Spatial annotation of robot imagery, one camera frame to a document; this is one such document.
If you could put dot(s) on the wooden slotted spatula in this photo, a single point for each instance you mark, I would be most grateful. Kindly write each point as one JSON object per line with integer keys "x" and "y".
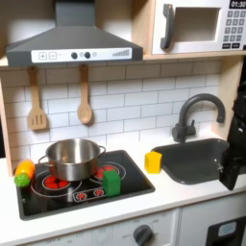
{"x": 36, "y": 112}

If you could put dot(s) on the dark grey tap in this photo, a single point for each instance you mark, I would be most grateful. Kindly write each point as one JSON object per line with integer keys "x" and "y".
{"x": 192, "y": 118}

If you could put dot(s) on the yellow toy block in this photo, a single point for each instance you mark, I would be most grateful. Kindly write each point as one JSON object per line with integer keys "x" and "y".
{"x": 153, "y": 162}

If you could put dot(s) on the black toy stove top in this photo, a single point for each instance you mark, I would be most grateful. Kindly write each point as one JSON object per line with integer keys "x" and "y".
{"x": 134, "y": 182}

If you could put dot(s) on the white toy microwave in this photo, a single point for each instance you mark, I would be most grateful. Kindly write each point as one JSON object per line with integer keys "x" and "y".
{"x": 198, "y": 27}

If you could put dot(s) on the black dishwasher panel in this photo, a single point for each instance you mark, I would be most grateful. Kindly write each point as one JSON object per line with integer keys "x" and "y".
{"x": 226, "y": 232}

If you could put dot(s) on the orange toy carrot green top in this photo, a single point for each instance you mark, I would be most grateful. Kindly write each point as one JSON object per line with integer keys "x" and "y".
{"x": 24, "y": 173}

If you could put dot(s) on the grey oven knob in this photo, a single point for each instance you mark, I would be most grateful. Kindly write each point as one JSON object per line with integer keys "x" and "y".
{"x": 142, "y": 235}

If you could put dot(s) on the green toy block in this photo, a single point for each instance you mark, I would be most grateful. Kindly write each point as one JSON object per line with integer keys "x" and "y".
{"x": 111, "y": 183}

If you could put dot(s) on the grey range hood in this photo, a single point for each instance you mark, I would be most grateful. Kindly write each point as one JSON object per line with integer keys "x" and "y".
{"x": 74, "y": 48}

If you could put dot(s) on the wooden spoon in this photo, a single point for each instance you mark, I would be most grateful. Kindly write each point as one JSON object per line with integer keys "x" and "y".
{"x": 84, "y": 105}

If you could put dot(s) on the dark grey sink basin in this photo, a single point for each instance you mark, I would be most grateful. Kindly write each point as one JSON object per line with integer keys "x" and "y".
{"x": 192, "y": 160}

